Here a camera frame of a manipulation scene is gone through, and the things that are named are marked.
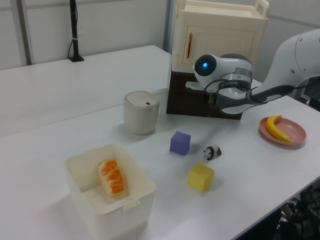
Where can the brown drawer housing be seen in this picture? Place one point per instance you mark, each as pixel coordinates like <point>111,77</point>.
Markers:
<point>185,105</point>

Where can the cream lidded trash bin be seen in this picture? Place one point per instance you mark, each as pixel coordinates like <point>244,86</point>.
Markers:
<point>141,115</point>

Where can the pink plate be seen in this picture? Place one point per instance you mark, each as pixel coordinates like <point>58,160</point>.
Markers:
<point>295,130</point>

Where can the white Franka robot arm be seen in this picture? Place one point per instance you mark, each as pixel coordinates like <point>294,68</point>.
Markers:
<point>282,65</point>

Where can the panda figurine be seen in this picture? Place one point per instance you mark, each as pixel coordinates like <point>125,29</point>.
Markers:
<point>212,152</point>

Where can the yellow cube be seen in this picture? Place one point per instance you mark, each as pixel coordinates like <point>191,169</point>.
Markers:
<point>201,177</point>

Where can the toy bread with orange topping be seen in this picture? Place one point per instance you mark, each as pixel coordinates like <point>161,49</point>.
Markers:
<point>112,180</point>

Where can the white plastic storage box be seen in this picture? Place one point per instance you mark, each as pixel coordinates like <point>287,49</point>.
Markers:
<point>130,217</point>

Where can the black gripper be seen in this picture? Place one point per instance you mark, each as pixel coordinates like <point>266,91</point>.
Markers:
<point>212,98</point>

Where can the black clamp pole stand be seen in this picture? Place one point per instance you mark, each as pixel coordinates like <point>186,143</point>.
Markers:
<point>74,30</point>

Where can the yellow banana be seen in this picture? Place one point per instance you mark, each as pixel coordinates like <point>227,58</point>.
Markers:
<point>273,130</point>

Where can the black office chair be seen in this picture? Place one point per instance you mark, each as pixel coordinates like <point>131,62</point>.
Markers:
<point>302,212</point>

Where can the purple cube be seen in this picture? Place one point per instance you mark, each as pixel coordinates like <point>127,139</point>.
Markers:
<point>179,143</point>

